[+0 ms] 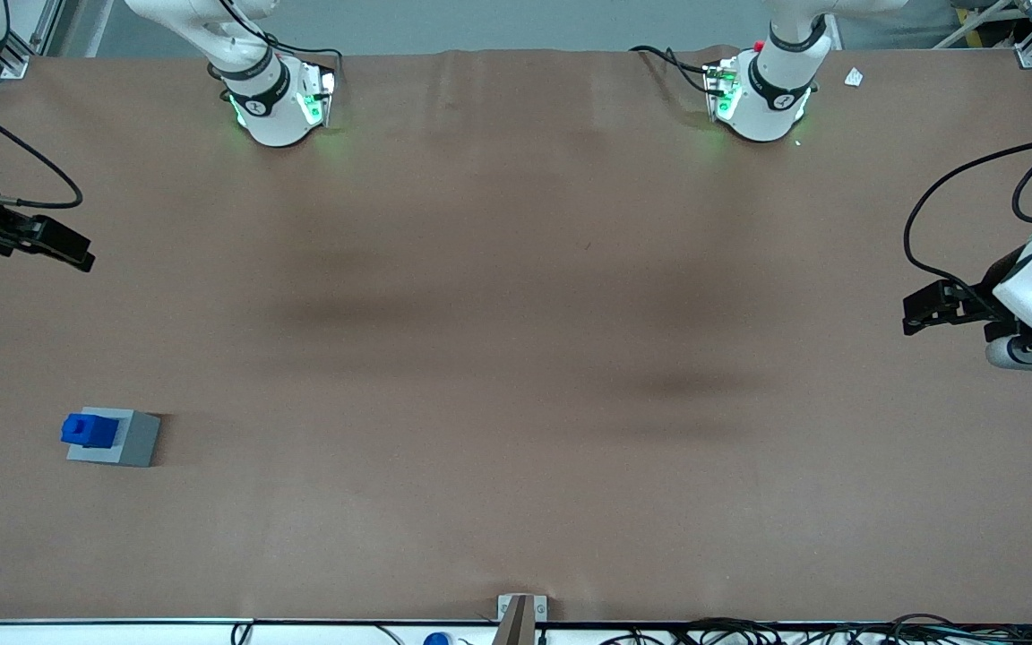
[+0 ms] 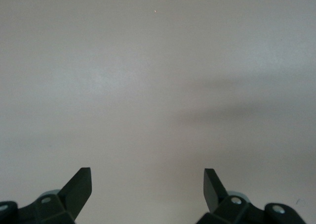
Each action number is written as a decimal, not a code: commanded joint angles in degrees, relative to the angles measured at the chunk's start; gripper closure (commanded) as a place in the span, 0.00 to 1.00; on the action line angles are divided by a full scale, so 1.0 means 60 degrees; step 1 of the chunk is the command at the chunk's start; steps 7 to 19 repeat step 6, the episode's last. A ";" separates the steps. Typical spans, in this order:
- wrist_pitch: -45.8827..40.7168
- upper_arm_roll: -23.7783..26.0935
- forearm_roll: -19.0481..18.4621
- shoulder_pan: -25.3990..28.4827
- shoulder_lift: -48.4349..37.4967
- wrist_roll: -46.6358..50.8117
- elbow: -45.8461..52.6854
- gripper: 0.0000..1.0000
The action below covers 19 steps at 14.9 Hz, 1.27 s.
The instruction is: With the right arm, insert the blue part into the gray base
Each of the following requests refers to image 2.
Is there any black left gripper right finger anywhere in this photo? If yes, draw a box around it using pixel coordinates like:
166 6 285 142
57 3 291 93
196 168 307 224

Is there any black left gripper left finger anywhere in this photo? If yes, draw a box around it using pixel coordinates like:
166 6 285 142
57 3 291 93
0 167 93 224

